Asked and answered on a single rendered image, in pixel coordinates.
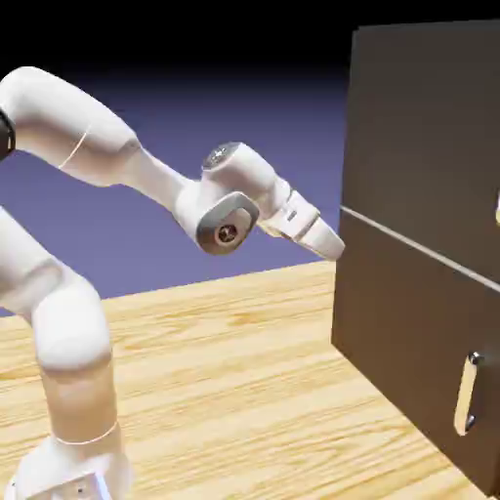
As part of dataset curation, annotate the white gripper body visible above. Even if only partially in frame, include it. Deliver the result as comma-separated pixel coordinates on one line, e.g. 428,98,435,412
291,217,347,262

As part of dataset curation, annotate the dark brown wooden cabinet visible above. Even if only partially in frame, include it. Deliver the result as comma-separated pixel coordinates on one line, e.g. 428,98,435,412
330,18,500,498

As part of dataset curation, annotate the small dark brown cabinet door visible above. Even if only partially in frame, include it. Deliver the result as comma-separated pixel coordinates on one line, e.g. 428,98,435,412
330,210,500,497

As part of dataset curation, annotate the large dark brown cabinet door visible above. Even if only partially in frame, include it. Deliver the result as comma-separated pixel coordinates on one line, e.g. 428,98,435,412
340,19,500,286

